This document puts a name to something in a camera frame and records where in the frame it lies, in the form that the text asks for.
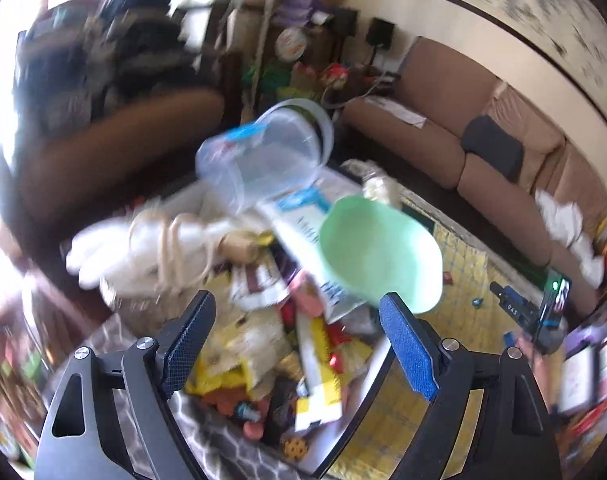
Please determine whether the person's right hand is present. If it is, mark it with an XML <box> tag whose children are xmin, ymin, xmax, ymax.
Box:
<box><xmin>516</xmin><ymin>336</ymin><xmax>554</xmax><ymax>401</ymax></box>

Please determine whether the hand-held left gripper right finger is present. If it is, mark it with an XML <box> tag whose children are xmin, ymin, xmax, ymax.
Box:
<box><xmin>378</xmin><ymin>291</ymin><xmax>565</xmax><ymax>480</ymax></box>

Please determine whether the framed wall picture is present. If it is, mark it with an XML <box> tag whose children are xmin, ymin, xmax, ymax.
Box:
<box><xmin>431</xmin><ymin>0</ymin><xmax>607</xmax><ymax>128</ymax></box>

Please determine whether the black speaker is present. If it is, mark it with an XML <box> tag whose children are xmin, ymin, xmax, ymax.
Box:
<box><xmin>336</xmin><ymin>9</ymin><xmax>359</xmax><ymax>36</ymax></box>
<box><xmin>368</xmin><ymin>17</ymin><xmax>395</xmax><ymax>48</ymax></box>

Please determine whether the yellow checked tablecloth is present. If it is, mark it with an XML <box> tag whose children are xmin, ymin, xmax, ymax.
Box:
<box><xmin>328</xmin><ymin>200</ymin><xmax>549</xmax><ymax>480</ymax></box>

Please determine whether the white cardboard box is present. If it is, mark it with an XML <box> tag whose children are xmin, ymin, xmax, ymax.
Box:
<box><xmin>173</xmin><ymin>160</ymin><xmax>401</xmax><ymax>476</ymax></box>

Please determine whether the green plastic bag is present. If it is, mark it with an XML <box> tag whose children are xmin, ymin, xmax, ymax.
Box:
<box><xmin>243</xmin><ymin>60</ymin><xmax>289</xmax><ymax>96</ymax></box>

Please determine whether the pink tube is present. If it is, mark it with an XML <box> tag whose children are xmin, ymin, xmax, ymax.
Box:
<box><xmin>287</xmin><ymin>270</ymin><xmax>329</xmax><ymax>317</ymax></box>

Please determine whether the yellow snack packet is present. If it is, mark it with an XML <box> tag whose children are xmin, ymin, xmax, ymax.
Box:
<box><xmin>186</xmin><ymin>320</ymin><xmax>289</xmax><ymax>396</ymax></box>

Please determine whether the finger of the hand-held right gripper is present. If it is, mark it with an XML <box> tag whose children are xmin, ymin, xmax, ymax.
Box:
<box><xmin>489</xmin><ymin>282</ymin><xmax>537</xmax><ymax>332</ymax></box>

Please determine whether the clear plastic container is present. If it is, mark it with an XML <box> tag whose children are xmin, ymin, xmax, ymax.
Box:
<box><xmin>196</xmin><ymin>99</ymin><xmax>334</xmax><ymax>213</ymax></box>

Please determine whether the white paper sheet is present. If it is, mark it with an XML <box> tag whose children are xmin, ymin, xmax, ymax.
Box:
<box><xmin>366</xmin><ymin>96</ymin><xmax>427</xmax><ymax>128</ymax></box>

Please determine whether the pile of dark clothes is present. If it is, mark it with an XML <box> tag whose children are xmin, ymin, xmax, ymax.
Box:
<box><xmin>13</xmin><ymin>0</ymin><xmax>204</xmax><ymax>126</ymax></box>

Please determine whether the brown sofa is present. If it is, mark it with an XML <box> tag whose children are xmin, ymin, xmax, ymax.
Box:
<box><xmin>341</xmin><ymin>37</ymin><xmax>607</xmax><ymax>311</ymax></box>

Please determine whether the grey patterned blanket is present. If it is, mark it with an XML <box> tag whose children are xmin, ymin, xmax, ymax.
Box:
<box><xmin>83</xmin><ymin>310</ymin><xmax>314</xmax><ymax>480</ymax></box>

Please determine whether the long yellow white carton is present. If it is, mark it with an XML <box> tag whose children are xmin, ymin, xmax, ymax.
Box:
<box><xmin>294</xmin><ymin>314</ymin><xmax>345</xmax><ymax>433</ymax></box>

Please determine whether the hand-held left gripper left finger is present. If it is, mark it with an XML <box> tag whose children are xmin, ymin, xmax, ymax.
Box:
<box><xmin>34</xmin><ymin>289</ymin><xmax>217</xmax><ymax>480</ymax></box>

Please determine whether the dark grey cushion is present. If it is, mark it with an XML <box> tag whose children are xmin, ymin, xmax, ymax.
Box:
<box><xmin>461</xmin><ymin>115</ymin><xmax>527</xmax><ymax>181</ymax></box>

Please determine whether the blue and white packet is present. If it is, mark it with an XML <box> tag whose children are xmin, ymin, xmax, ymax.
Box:
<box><xmin>260</xmin><ymin>187</ymin><xmax>371</xmax><ymax>323</ymax></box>

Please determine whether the crumpled white cloth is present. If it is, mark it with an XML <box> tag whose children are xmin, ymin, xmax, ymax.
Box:
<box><xmin>536</xmin><ymin>190</ymin><xmax>607</xmax><ymax>286</ymax></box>

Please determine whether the white plastic bag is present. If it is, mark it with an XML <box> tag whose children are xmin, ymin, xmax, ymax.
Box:
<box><xmin>66</xmin><ymin>210</ymin><xmax>224</xmax><ymax>291</ymax></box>

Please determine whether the round chocolate chip cookie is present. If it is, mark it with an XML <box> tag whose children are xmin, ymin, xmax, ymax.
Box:
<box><xmin>282</xmin><ymin>437</ymin><xmax>307</xmax><ymax>461</ymax></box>

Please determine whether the green packet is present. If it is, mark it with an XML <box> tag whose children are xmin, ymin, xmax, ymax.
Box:
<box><xmin>318</xmin><ymin>196</ymin><xmax>443</xmax><ymax>315</ymax></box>

